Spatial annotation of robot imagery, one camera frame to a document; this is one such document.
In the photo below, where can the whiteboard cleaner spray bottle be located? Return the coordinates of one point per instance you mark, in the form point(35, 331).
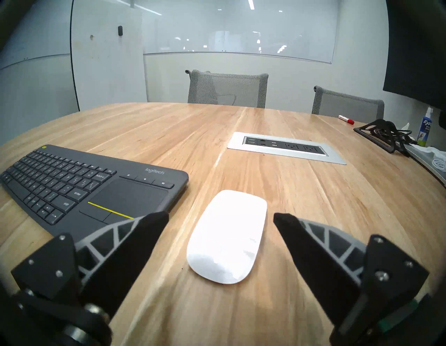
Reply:
point(425, 129)

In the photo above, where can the silver closed laptop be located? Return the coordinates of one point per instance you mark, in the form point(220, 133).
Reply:
point(423, 159)

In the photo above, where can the silver table power outlet box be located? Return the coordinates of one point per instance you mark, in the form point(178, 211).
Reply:
point(284, 145)

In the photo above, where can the large black wall television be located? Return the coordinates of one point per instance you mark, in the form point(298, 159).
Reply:
point(414, 52)

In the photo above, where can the grey mesh office chair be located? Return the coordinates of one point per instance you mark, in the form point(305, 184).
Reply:
point(348, 104)
point(230, 90)

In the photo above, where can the dark grey touchpad keyboard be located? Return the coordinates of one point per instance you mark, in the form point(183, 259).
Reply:
point(132, 198)

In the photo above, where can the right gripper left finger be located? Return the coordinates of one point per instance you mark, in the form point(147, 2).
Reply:
point(118, 261)

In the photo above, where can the red capped white marker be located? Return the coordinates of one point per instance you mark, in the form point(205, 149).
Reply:
point(346, 119)

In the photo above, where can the small crumpled white tissue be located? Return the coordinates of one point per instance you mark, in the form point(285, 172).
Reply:
point(406, 127)

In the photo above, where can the white mobile whiteboard on stand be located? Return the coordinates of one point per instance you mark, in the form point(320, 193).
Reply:
point(104, 62)

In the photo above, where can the black laptop stand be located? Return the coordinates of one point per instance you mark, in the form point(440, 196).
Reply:
point(366, 130)

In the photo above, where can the glass wall whiteboard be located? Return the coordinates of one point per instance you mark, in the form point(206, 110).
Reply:
point(226, 31)

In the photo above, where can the white computer mouse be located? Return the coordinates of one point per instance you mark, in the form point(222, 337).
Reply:
point(226, 237)

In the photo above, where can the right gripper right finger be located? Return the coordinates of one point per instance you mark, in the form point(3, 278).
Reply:
point(320, 268)

